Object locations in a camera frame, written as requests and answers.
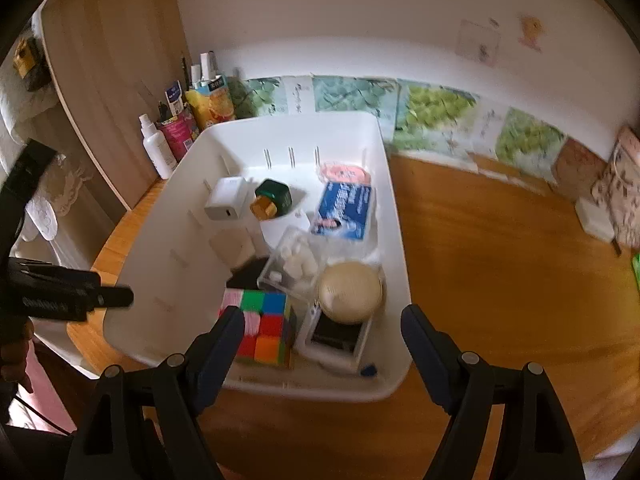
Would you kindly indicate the beige patterned bag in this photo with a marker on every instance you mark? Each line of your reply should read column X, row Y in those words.
column 620, row 195

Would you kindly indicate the pink correction tape dispenser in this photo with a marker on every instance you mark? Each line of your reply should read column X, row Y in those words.
column 345, row 172

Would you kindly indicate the wooden shelf panel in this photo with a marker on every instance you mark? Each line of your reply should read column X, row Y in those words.
column 110, row 85

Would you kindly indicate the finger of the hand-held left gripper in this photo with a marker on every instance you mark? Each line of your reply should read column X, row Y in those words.
column 115, row 296

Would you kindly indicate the white plastic bottle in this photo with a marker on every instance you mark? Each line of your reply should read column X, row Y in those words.
column 157, row 152

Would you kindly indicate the green bottle with gold cap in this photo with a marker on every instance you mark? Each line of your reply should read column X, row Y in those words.
column 272, row 197

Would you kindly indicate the row of leaf print sheets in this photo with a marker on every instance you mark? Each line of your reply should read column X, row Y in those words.
column 435, row 110

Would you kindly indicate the green object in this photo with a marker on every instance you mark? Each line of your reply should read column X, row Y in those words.
column 636, row 272

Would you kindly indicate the blue and white carton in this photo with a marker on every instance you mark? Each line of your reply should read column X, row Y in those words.
column 175, row 100

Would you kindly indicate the yellow snack bag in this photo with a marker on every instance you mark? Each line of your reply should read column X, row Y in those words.
column 212, row 105

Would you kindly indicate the blue printed carton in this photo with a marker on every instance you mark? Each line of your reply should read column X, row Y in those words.
column 345, row 210

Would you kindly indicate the multicolour puzzle cube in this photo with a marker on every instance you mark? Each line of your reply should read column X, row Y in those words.
column 260, row 330

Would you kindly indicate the yellow wall sticker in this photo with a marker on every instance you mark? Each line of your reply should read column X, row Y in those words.
column 531, row 31

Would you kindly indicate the red printed can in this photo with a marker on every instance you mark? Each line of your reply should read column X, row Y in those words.
column 177, row 137

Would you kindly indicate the person's left hand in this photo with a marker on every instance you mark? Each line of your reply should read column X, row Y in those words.
column 15, row 355

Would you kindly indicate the white charger cube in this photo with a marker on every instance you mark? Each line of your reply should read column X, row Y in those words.
column 225, row 200

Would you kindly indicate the white plastic bin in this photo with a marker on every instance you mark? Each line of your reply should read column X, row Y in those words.
column 160, row 270

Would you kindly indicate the white handheld device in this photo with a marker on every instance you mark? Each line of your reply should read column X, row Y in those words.
column 332, row 340

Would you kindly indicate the white box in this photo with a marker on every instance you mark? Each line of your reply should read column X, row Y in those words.
column 595, row 220

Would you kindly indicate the clear plastic box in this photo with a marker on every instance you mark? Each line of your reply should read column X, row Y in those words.
column 295, row 265

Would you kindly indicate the white plastic gadget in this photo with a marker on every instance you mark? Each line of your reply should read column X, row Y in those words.
column 285, row 230

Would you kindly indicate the yellow tag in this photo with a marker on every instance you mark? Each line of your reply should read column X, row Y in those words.
column 24, row 57

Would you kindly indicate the beige round jar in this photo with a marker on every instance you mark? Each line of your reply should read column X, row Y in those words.
column 350, row 292

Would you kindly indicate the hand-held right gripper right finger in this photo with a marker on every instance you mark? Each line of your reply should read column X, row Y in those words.
column 425, row 355

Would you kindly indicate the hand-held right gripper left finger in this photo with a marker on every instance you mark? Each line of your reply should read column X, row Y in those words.
column 225, row 345

